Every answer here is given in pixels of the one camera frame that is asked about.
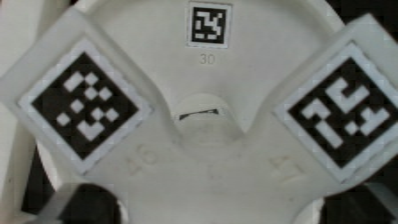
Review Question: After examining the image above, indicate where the white cylindrical table leg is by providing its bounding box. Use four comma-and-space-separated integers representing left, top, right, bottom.
174, 93, 244, 144

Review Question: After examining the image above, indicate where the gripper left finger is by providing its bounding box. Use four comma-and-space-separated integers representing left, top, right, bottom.
29, 182, 123, 224

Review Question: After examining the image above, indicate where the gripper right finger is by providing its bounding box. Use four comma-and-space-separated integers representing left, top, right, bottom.
359, 182, 398, 224

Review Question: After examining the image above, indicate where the white cross-shaped table base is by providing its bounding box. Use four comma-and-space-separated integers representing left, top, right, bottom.
0, 2, 398, 224

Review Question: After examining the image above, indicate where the white round table top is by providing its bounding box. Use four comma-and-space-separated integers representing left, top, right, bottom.
16, 0, 345, 224

